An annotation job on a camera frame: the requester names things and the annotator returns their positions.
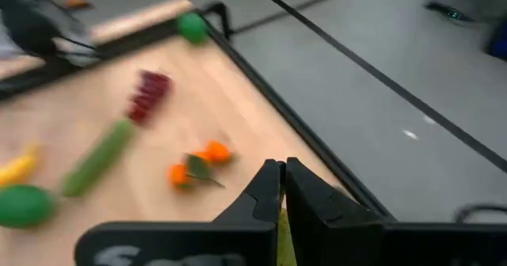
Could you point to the blue object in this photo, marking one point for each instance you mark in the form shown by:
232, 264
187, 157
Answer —
499, 42

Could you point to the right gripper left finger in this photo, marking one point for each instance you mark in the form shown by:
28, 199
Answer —
265, 202

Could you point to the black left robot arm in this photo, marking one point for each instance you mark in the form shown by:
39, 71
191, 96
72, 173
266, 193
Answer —
27, 24

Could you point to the green cucumber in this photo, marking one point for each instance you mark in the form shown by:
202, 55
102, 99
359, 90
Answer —
99, 159

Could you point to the light green pear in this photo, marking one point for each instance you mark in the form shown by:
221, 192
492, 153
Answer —
286, 242

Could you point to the dark red grape bunch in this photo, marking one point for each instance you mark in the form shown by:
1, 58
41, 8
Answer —
150, 96

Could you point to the white tape scrap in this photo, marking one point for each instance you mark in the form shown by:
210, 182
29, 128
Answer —
410, 134
429, 119

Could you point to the large green lime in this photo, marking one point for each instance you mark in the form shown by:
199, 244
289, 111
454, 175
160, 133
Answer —
24, 206

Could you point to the yellow banana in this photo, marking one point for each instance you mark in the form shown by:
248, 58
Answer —
17, 169

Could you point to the orange tangerines with leaf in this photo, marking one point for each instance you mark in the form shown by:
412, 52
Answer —
218, 152

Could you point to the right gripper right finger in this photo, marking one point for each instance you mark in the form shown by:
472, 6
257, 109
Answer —
317, 210

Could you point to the black floor device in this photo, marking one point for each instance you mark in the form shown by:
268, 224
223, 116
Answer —
449, 12

